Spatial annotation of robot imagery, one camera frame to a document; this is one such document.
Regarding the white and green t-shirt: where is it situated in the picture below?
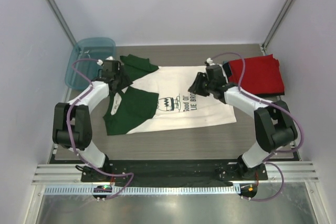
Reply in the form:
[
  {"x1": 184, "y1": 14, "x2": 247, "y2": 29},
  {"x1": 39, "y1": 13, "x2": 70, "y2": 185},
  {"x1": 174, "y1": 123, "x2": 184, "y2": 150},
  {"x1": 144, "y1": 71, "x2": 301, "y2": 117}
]
[{"x1": 103, "y1": 55, "x2": 237, "y2": 136}]

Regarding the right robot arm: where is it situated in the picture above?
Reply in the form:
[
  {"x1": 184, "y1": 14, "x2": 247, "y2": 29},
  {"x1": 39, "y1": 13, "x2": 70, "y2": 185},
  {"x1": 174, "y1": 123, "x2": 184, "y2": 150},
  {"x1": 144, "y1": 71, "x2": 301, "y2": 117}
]
[{"x1": 188, "y1": 65, "x2": 298, "y2": 180}]

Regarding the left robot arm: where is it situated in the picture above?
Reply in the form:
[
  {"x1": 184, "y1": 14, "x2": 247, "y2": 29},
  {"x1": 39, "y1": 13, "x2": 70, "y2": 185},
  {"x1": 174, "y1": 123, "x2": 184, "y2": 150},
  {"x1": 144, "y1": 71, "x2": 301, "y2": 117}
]
[{"x1": 52, "y1": 57, "x2": 132, "y2": 182}]

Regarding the folded blue t-shirt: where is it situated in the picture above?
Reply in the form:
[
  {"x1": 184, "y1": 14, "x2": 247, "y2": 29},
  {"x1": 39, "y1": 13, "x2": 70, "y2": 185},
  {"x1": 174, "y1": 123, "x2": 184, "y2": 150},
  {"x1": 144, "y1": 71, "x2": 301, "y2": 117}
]
[{"x1": 222, "y1": 62, "x2": 232, "y2": 78}]

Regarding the teal plastic bin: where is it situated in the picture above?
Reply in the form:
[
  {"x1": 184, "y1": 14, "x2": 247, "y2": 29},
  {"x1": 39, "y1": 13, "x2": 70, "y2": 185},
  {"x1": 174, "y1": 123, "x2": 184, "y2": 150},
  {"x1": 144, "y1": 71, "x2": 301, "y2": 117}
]
[{"x1": 65, "y1": 37, "x2": 116, "y2": 91}]

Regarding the folded red t-shirt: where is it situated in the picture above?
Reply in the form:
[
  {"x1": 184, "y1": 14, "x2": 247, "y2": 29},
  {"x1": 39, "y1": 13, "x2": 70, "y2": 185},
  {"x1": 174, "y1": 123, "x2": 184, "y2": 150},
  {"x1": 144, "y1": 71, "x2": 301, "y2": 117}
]
[{"x1": 228, "y1": 54, "x2": 285, "y2": 97}]

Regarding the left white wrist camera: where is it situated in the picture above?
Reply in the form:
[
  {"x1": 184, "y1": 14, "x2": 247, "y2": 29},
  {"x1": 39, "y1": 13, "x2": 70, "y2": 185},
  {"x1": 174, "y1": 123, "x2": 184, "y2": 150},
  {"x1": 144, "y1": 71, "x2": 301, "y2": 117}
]
[{"x1": 97, "y1": 56, "x2": 115, "y2": 66}]

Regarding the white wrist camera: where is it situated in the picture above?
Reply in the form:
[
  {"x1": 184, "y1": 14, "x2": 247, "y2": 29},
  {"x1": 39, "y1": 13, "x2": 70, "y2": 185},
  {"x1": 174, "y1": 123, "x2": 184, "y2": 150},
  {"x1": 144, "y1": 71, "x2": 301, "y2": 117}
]
[
  {"x1": 204, "y1": 58, "x2": 227, "y2": 78},
  {"x1": 97, "y1": 56, "x2": 115, "y2": 66}
]

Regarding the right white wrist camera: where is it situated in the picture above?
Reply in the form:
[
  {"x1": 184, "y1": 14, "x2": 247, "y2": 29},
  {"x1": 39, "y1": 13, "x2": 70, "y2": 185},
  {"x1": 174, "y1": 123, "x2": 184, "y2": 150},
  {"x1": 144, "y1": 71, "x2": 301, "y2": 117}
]
[{"x1": 204, "y1": 58, "x2": 227, "y2": 78}]

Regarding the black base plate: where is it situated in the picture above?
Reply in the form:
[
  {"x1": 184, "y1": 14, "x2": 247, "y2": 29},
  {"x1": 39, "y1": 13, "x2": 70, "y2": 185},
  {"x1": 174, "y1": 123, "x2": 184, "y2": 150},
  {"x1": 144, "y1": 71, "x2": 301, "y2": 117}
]
[{"x1": 77, "y1": 159, "x2": 268, "y2": 187}]

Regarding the white slotted cable duct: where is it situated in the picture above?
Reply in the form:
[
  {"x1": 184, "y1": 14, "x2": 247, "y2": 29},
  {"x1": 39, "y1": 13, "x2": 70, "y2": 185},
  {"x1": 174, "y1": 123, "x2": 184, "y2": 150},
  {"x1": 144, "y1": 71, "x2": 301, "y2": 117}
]
[{"x1": 44, "y1": 184, "x2": 240, "y2": 196}]

